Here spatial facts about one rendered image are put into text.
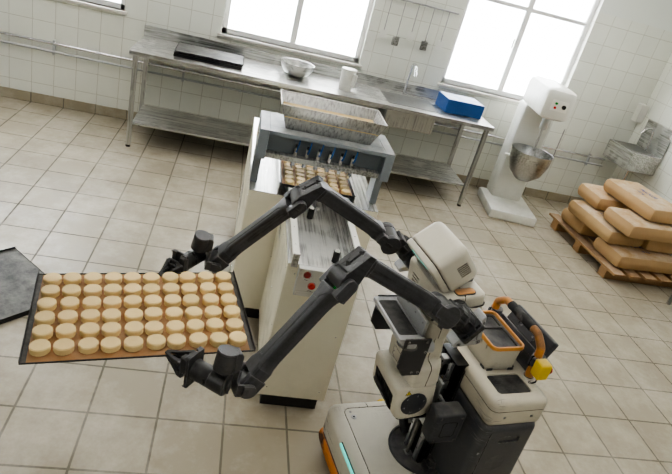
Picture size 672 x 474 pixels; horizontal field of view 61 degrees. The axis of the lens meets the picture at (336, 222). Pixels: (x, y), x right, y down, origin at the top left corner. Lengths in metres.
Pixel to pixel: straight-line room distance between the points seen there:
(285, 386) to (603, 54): 5.24
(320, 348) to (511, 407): 0.96
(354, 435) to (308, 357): 0.43
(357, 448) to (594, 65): 5.34
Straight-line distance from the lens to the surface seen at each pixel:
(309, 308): 1.56
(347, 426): 2.63
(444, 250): 1.90
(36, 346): 1.69
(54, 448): 2.79
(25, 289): 3.61
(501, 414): 2.24
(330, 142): 3.00
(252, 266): 3.30
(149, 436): 2.82
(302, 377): 2.87
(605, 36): 6.96
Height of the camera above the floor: 2.09
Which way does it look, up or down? 25 degrees down
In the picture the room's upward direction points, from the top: 15 degrees clockwise
